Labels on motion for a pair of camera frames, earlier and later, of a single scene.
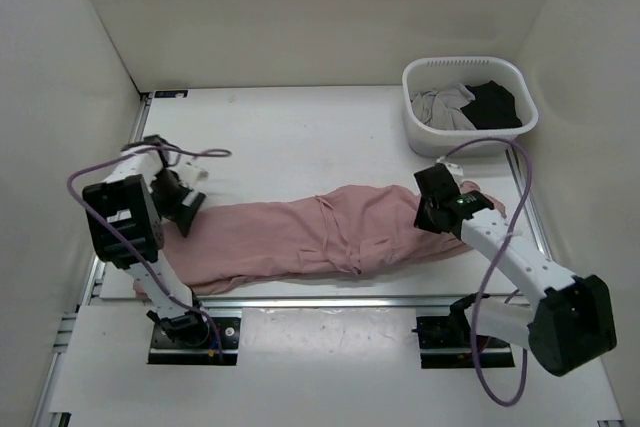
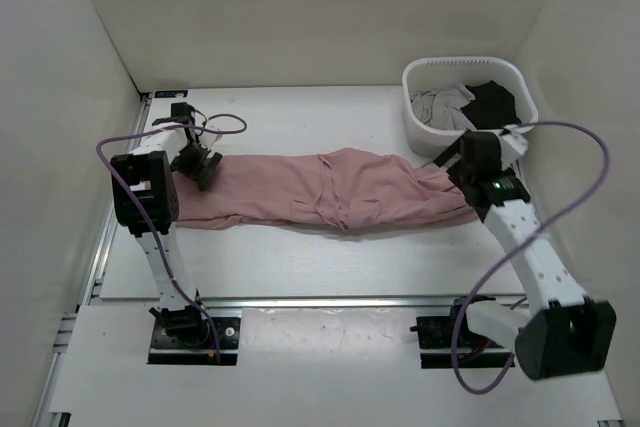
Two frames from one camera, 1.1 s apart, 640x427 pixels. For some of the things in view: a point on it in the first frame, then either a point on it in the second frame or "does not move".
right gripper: [422, 223] → [449, 153]
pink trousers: [322, 231] → [346, 188]
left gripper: [187, 214] → [205, 173]
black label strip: [170, 93] does not move
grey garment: [441, 107] does not move
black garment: [493, 107] does not move
